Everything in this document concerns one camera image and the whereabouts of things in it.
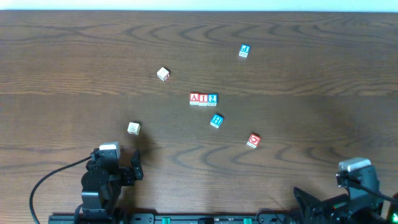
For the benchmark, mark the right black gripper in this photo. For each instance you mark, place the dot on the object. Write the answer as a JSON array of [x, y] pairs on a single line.
[[314, 204]]

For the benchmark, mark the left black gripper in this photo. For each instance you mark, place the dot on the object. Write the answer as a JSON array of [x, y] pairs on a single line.
[[129, 172]]

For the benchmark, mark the red letter A block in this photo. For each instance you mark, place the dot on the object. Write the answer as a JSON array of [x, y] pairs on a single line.
[[194, 98]]

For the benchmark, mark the red letter I block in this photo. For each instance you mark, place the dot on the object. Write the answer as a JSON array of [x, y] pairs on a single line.
[[203, 99]]

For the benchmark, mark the blue number 2 block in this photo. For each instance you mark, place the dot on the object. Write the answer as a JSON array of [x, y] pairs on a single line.
[[212, 99]]

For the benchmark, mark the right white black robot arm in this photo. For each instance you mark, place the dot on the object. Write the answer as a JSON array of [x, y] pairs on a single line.
[[362, 204]]

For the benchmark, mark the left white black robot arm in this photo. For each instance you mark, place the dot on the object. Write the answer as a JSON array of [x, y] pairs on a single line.
[[102, 184]]

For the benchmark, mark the plain number 2 block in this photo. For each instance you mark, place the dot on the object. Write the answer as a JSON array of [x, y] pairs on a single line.
[[133, 128]]

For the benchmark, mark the red letter Q block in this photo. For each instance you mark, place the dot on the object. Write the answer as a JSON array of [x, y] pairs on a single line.
[[253, 141]]

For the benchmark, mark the blue letter H block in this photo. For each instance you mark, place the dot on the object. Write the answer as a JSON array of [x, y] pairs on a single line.
[[216, 121]]

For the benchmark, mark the plain tan wooden block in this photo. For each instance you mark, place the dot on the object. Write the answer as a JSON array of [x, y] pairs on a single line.
[[163, 73]]

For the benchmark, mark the blue letter P block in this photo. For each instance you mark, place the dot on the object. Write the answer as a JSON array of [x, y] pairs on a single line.
[[244, 50]]

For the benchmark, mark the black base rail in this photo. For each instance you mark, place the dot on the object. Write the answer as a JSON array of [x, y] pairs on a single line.
[[148, 218]]

